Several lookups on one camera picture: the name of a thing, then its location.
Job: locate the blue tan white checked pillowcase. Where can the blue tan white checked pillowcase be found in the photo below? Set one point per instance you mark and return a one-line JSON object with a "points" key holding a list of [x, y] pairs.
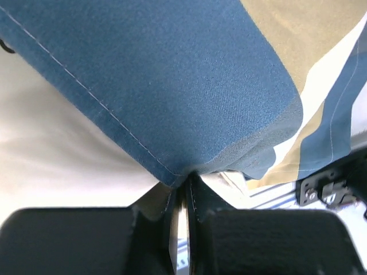
{"points": [[261, 87]]}

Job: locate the aluminium mounting rail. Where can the aluminium mounting rail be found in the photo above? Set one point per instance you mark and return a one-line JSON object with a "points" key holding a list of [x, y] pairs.
{"points": [[281, 196]]}

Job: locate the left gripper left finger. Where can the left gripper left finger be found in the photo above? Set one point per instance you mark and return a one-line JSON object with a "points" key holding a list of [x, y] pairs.
{"points": [[137, 239]]}

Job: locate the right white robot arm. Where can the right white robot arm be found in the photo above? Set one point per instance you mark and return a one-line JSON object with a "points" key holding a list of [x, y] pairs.
{"points": [[353, 172]]}

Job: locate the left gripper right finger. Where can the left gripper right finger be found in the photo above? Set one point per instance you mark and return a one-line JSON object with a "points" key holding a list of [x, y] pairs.
{"points": [[226, 240]]}

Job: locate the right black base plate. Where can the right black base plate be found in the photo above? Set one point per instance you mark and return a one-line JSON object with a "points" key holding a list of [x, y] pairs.
{"points": [[328, 187]]}

